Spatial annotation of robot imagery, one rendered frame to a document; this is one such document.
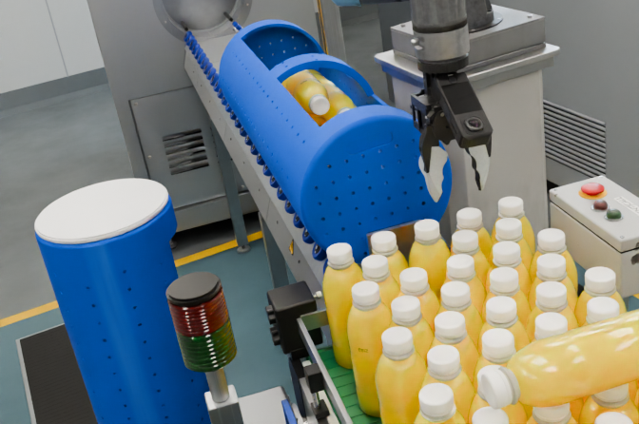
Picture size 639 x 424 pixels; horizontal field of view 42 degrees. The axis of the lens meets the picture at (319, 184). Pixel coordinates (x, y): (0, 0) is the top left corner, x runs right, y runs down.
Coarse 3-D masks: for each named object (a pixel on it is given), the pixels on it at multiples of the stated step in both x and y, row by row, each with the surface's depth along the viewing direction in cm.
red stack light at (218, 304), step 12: (216, 300) 93; (180, 312) 93; (192, 312) 92; (204, 312) 93; (216, 312) 93; (180, 324) 94; (192, 324) 93; (204, 324) 93; (216, 324) 94; (192, 336) 94
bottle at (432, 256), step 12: (420, 240) 131; (432, 240) 131; (420, 252) 131; (432, 252) 130; (444, 252) 131; (420, 264) 131; (432, 264) 130; (444, 264) 131; (432, 276) 131; (444, 276) 132; (432, 288) 132
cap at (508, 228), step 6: (498, 222) 128; (504, 222) 128; (510, 222) 128; (516, 222) 127; (498, 228) 127; (504, 228) 126; (510, 228) 126; (516, 228) 126; (498, 234) 127; (504, 234) 127; (510, 234) 126; (516, 234) 126
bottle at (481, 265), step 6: (456, 252) 126; (462, 252) 126; (468, 252) 126; (474, 252) 126; (480, 252) 127; (474, 258) 126; (480, 258) 126; (486, 258) 128; (474, 264) 125; (480, 264) 126; (486, 264) 127; (480, 270) 126; (486, 270) 126; (480, 276) 126; (486, 276) 126
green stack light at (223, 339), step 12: (228, 324) 96; (180, 336) 95; (204, 336) 94; (216, 336) 94; (228, 336) 96; (180, 348) 96; (192, 348) 94; (204, 348) 94; (216, 348) 95; (228, 348) 96; (192, 360) 95; (204, 360) 95; (216, 360) 95; (228, 360) 96; (204, 372) 96
